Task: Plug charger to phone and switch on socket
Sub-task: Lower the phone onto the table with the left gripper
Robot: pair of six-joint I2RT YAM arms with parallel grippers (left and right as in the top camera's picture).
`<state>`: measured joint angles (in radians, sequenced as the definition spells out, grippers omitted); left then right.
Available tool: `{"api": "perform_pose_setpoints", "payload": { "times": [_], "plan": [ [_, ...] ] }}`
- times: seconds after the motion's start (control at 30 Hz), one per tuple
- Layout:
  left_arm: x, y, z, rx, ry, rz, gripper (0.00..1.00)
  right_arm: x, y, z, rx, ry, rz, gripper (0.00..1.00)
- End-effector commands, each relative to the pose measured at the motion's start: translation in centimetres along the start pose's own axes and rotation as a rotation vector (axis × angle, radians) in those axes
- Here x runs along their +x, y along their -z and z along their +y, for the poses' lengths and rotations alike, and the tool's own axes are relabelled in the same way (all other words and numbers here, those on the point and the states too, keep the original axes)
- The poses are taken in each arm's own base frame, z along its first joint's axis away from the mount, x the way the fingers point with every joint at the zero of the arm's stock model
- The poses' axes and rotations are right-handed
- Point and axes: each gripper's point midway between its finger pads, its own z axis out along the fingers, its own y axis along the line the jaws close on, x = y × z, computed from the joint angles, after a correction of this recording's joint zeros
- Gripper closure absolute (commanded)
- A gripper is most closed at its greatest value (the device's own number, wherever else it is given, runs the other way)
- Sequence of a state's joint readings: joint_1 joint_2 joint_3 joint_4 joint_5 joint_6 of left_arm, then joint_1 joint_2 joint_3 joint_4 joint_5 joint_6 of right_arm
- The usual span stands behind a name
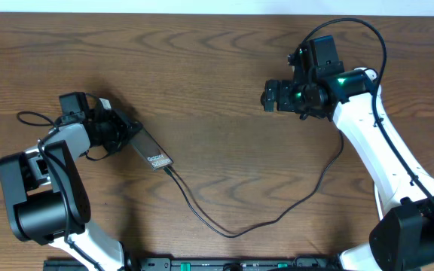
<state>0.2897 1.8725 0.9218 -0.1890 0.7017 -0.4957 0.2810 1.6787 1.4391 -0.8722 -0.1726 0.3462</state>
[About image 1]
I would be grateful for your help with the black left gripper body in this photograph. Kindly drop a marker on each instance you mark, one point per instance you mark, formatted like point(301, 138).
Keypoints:
point(111, 133)

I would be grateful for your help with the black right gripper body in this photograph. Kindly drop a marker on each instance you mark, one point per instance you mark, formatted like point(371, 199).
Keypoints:
point(291, 98)

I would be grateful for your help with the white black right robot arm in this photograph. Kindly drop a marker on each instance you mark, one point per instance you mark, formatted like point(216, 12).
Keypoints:
point(403, 239)

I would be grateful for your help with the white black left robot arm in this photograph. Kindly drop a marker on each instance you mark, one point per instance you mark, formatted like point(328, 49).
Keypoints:
point(45, 198)

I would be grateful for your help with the white USB charger adapter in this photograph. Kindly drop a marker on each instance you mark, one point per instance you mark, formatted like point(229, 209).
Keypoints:
point(370, 72)

